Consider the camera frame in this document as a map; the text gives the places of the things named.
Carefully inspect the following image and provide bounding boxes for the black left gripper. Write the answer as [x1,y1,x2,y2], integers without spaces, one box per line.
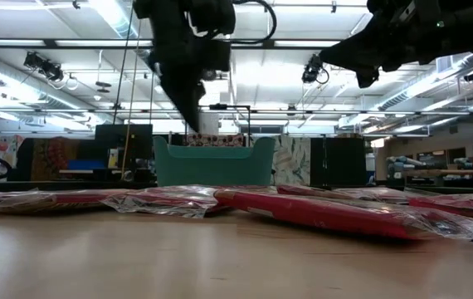
[132,0,237,133]

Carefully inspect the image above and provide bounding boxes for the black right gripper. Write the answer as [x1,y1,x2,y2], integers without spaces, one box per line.
[319,0,468,89]

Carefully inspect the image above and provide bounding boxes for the red popcorn bag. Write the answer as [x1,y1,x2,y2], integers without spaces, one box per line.
[276,184,412,201]
[0,189,132,216]
[213,187,473,243]
[404,191,473,225]
[100,184,237,220]

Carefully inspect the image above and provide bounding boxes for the red floral panel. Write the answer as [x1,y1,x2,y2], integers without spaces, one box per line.
[185,133,246,148]

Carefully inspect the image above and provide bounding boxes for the black ceiling spotlight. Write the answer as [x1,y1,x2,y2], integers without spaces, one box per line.
[22,51,65,82]
[301,53,330,85]

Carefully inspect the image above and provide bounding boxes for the black tube stand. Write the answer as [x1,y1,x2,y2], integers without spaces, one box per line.
[208,103,253,147]

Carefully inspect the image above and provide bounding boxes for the black hanging pole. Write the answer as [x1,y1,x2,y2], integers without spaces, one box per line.
[111,0,136,125]

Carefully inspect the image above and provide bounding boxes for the teal plastic basket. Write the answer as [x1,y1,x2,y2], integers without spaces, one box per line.
[152,135,277,188]

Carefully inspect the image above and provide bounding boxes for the black monitor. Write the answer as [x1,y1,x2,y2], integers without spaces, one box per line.
[94,123,154,161]

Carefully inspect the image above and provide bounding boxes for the black cabinet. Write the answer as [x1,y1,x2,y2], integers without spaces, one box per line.
[310,136,368,187]

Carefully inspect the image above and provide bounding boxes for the leaf patterned panel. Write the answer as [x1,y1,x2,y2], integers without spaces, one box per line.
[271,135,312,187]

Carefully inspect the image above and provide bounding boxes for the blue box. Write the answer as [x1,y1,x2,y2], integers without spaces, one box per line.
[66,159,107,171]

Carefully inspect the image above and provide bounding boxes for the wooden background table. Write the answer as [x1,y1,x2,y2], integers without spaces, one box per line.
[402,167,473,178]

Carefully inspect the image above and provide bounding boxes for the dark red patterned cloth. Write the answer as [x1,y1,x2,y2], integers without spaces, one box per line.
[30,136,82,182]

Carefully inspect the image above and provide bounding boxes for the floral white cloth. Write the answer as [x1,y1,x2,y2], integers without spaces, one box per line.
[0,134,26,175]

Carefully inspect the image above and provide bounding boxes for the yellow hanging cord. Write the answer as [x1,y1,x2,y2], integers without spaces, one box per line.
[119,16,143,180]

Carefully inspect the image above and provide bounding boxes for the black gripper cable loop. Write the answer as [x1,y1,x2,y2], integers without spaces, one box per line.
[231,0,278,45]

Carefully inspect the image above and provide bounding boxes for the black overhead frame bar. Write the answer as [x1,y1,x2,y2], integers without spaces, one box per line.
[0,38,345,51]

